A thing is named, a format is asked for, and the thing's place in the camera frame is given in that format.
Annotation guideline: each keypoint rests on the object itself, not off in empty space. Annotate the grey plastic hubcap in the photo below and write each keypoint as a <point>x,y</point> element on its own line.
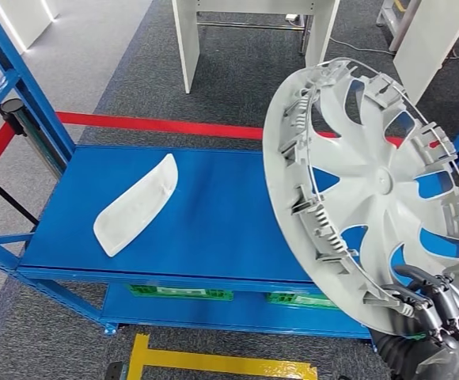
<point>372,183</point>

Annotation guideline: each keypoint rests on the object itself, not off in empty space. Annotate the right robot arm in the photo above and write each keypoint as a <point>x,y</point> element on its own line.
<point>399,356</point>

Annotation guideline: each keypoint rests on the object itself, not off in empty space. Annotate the blue steel shelf rack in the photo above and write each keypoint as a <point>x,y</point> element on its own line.
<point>221,210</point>

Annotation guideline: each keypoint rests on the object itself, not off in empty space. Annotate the white plastic cover part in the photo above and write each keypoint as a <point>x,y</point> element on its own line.
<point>134,210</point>

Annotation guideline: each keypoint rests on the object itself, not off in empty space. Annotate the green plastic crate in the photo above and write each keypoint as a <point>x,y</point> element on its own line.
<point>174,292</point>
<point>293,300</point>

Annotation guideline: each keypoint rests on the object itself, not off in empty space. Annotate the white desk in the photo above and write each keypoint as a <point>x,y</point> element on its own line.
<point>427,44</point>
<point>188,44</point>

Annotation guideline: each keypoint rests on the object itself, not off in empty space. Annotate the grey step ladder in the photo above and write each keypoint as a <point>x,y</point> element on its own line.
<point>389,21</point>

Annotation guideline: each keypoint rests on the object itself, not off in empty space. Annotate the white power strip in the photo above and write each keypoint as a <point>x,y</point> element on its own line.
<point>290,18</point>

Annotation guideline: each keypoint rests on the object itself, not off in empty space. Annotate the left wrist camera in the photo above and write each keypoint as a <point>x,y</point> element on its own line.
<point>115,372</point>

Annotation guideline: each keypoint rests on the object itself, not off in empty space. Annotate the black barrier post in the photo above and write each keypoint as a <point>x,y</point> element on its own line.
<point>11,106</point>

